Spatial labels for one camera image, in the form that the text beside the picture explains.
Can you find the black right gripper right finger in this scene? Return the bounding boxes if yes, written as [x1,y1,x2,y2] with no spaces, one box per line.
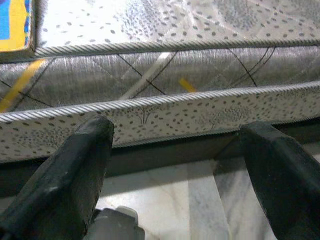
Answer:
[239,122,320,240]

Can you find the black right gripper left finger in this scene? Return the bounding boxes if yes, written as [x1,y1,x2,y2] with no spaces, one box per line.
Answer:
[0,115,115,240]

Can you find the yellow blue picture book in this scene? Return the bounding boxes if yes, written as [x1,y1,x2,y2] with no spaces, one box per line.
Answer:
[0,0,36,62]

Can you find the silver right robot leg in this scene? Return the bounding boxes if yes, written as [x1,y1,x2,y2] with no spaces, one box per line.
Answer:
[86,206,146,240]

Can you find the white quilted mattress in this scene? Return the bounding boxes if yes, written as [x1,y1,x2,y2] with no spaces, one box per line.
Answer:
[0,0,320,165]

